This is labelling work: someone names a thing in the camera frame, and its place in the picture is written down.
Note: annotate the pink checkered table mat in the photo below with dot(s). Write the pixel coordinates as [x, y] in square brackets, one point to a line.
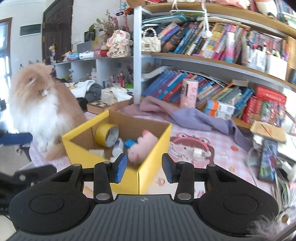
[219, 149]

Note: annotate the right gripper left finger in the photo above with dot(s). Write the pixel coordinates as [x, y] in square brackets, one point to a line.
[118, 168]

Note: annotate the purple cloth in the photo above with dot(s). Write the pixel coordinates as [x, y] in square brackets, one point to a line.
[194, 119]

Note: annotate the pink plush toy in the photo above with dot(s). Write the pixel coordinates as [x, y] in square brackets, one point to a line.
[138, 152]

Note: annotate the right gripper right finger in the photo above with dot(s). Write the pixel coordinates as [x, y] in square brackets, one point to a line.
[170, 168]

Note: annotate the yellow cardboard box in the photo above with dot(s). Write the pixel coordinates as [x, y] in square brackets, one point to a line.
[137, 178]

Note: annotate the black smartphone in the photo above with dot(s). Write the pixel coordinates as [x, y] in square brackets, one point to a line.
[268, 161]

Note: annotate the blue white spray bottle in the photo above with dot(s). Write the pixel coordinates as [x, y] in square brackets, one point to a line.
[118, 148]

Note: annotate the fluffy orange white cat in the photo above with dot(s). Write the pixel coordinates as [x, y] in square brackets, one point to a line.
[43, 106]

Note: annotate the red book box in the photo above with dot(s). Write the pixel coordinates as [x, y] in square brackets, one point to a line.
[267, 106]

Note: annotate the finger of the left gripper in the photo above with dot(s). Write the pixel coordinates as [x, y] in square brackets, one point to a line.
[10, 139]

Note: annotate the pink cylindrical holder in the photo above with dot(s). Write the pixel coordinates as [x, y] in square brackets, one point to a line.
[189, 93]

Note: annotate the orange white carton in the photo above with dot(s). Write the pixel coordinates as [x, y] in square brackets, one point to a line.
[219, 110]

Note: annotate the yellow tape roll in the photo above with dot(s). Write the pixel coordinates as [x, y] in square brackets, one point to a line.
[106, 135]

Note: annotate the white quilted handbag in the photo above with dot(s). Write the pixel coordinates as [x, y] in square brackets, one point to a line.
[150, 41]

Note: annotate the wooden tray box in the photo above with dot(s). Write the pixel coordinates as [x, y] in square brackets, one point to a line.
[99, 107]

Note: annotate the white bookshelf frame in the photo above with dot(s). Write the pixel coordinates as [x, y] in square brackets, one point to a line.
[104, 67]

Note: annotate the blue plastic bag roll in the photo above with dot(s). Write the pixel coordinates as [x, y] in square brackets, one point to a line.
[129, 143]

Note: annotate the white charger plug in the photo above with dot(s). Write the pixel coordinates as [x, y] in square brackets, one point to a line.
[198, 153]

